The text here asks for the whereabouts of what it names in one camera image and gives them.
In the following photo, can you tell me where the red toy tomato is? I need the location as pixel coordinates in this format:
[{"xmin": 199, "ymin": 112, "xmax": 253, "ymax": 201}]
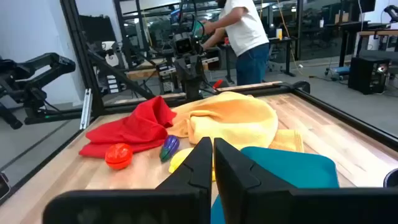
[{"xmin": 104, "ymin": 142, "xmax": 134, "ymax": 170}]

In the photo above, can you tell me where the wooden workbench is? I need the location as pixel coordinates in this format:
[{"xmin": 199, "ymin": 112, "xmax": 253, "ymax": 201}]
[{"xmin": 126, "ymin": 57, "xmax": 218, "ymax": 81}]

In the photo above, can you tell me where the red cloth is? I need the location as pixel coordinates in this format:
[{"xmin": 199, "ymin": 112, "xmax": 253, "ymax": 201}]
[{"xmin": 78, "ymin": 95, "xmax": 177, "ymax": 159}]

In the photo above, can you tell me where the black desk with wooden top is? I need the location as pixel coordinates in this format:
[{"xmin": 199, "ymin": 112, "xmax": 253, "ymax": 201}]
[{"xmin": 337, "ymin": 20, "xmax": 398, "ymax": 68}]

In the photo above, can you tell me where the black office desk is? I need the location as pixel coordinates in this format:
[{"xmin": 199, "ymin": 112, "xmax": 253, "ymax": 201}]
[{"xmin": 269, "ymin": 36, "xmax": 298, "ymax": 77}]

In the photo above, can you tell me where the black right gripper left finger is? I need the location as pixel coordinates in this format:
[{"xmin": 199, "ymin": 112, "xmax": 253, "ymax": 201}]
[{"xmin": 42, "ymin": 136, "xmax": 214, "ymax": 224}]

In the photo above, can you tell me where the yellow hanging cable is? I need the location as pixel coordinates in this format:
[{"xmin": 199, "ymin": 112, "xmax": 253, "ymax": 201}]
[{"xmin": 276, "ymin": 0, "xmax": 305, "ymax": 75}]

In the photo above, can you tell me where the teal plastic tupperware container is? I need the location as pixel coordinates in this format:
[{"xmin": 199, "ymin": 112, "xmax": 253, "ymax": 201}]
[{"xmin": 210, "ymin": 146, "xmax": 340, "ymax": 224}]

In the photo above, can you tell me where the yellow toy lemon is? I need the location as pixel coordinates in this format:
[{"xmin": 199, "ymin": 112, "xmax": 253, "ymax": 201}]
[{"xmin": 168, "ymin": 147, "xmax": 217, "ymax": 182}]

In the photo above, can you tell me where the black aluminium table frame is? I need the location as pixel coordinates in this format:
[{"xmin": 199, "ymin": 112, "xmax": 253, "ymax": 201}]
[{"xmin": 0, "ymin": 0, "xmax": 398, "ymax": 206}]

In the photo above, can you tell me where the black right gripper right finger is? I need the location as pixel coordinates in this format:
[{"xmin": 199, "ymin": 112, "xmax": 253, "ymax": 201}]
[{"xmin": 213, "ymin": 137, "xmax": 398, "ymax": 224}]

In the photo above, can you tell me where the silver metal frame bracket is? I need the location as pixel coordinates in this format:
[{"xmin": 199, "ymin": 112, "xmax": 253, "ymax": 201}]
[{"xmin": 80, "ymin": 88, "xmax": 93, "ymax": 131}]

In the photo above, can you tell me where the black computer tower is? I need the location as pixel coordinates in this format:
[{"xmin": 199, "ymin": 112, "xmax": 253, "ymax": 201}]
[{"xmin": 347, "ymin": 57, "xmax": 391, "ymax": 95}]

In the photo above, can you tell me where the person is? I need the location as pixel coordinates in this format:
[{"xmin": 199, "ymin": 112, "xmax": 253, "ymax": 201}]
[{"xmin": 200, "ymin": 0, "xmax": 271, "ymax": 86}]

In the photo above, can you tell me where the yellow towel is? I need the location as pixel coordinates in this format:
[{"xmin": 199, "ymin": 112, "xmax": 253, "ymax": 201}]
[{"xmin": 167, "ymin": 91, "xmax": 305, "ymax": 153}]

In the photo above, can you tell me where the purple toy eggplant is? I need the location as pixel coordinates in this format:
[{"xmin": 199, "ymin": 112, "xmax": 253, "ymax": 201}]
[{"xmin": 159, "ymin": 134, "xmax": 180, "ymax": 163}]

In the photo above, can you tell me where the black plastic plant pot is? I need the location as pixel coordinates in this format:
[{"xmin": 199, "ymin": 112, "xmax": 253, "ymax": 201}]
[{"xmin": 383, "ymin": 167, "xmax": 398, "ymax": 188}]

